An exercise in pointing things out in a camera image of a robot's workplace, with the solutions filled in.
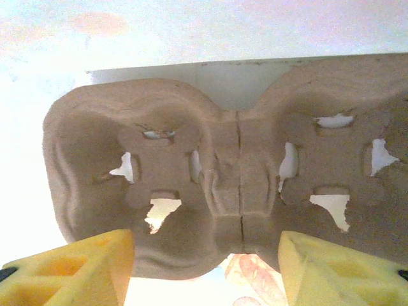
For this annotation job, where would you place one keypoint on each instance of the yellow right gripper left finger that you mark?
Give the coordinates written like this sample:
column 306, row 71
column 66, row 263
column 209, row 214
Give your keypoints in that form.
column 63, row 277

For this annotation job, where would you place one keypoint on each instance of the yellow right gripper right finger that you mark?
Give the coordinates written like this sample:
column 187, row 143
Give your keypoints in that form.
column 344, row 280

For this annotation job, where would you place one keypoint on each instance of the cardboard cup carrier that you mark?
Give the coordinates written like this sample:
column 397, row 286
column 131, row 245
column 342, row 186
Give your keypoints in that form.
column 223, row 159

